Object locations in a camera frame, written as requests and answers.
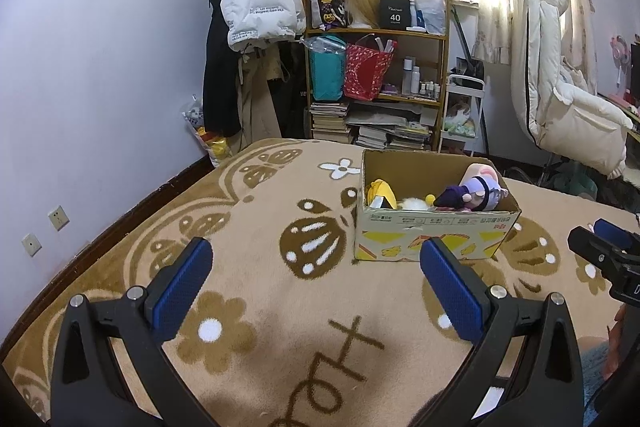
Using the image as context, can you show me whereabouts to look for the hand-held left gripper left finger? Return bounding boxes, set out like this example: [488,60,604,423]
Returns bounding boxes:
[50,236,215,427]

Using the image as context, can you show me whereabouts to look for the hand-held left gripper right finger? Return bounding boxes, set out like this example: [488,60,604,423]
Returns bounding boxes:
[419,236,586,427]

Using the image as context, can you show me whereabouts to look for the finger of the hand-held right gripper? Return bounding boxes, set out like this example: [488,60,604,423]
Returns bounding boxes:
[594,218,640,254]
[567,226,640,282]

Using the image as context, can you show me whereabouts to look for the cardboard box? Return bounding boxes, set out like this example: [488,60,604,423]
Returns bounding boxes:
[354,149,522,263]

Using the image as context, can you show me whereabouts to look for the purple plush doll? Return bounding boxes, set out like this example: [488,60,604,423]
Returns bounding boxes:
[433,175,502,212]

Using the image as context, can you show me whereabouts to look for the white plush with yellow parts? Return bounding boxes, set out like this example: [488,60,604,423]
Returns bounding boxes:
[398,193,437,212]

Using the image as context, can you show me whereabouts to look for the pale pink striped plush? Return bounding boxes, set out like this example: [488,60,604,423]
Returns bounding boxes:
[461,163,508,198]

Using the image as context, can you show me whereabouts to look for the person's right hand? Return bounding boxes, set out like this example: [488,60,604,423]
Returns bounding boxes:
[602,307,629,380]

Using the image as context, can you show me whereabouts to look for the beige brown patterned rug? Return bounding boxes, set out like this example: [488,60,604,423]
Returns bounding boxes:
[0,138,640,427]

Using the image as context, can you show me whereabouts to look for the blue grey cloth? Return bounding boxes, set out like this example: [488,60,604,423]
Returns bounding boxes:
[577,339,616,408]

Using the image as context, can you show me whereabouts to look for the yellow plush zip pouch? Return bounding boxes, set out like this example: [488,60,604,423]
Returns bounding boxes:
[366,179,399,209]

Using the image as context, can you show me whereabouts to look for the white padded chair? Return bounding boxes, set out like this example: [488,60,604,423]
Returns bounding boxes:
[510,0,633,180]

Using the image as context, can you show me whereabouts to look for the white plush toy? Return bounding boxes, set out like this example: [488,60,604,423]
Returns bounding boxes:
[444,103,476,138]

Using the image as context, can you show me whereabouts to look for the printed plastic bag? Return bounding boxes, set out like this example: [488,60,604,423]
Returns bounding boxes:
[182,96,233,168]

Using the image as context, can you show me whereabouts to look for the pile of papers and books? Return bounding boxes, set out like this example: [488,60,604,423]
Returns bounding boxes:
[345,101,436,152]

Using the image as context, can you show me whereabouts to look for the pink desk fan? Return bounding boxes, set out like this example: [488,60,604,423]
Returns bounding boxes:
[610,34,632,95]

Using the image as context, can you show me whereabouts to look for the beige hanging coat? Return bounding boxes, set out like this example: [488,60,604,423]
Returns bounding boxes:
[235,44,283,142]

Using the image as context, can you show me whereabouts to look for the white trolley cart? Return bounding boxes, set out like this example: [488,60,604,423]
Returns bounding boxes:
[437,74,488,156]

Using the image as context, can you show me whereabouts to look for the stack of books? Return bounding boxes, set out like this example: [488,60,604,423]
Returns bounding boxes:
[310,101,351,142]

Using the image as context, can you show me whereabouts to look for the black hanging coat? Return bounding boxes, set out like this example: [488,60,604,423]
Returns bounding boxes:
[202,0,246,138]

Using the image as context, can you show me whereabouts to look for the dark hanging garment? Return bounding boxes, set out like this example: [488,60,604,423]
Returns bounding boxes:
[272,39,313,140]

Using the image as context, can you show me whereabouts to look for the group of cosmetic bottles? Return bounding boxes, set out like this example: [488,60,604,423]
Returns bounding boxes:
[402,56,443,98]

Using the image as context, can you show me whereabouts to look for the red patterned bag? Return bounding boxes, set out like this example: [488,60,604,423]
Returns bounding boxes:
[343,34,396,102]

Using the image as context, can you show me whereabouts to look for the teal bag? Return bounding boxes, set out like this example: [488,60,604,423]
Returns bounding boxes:
[307,36,348,102]

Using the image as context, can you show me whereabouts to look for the wooden shelf unit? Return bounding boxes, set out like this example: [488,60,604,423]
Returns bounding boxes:
[302,0,451,152]

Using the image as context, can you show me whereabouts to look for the black box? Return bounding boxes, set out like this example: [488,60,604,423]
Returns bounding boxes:
[378,0,413,30]

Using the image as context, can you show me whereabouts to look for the white plastic bag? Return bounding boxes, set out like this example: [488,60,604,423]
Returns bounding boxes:
[413,0,447,36]

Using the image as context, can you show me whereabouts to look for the dark long-handled tool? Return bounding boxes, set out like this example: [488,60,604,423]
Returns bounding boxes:
[450,4,481,78]

